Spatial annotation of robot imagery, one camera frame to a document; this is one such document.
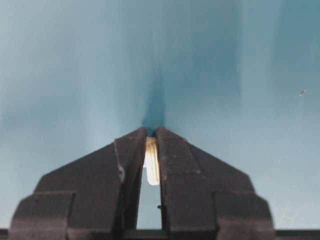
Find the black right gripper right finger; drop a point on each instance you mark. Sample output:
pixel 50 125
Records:
pixel 204 198

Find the small wooden dowel rod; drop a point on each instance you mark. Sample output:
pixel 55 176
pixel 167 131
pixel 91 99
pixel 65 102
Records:
pixel 151 162

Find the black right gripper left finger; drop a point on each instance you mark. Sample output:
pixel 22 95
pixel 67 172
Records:
pixel 92 198

